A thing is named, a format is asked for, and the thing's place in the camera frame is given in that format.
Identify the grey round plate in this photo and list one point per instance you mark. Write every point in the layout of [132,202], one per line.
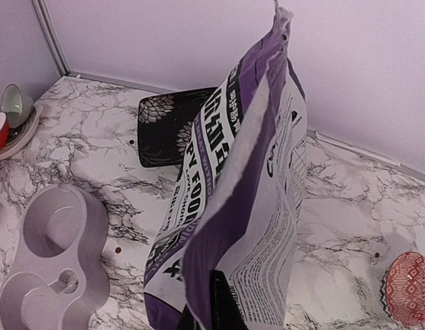
[24,135]

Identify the pale green ceramic bowl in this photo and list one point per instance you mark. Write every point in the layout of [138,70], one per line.
[17,104]

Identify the purple pet food bag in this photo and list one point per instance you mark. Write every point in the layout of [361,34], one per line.
[238,197]

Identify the black floral square plate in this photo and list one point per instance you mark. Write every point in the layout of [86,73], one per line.
[164,125]

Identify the grey double pet bowl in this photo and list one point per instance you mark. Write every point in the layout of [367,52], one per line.
[57,280]

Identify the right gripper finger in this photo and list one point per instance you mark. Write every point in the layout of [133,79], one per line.
[219,297]

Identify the left aluminium frame post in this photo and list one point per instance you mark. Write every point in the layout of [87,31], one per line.
[48,30]

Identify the red patterned small bowl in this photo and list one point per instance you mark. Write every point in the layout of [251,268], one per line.
[402,290]

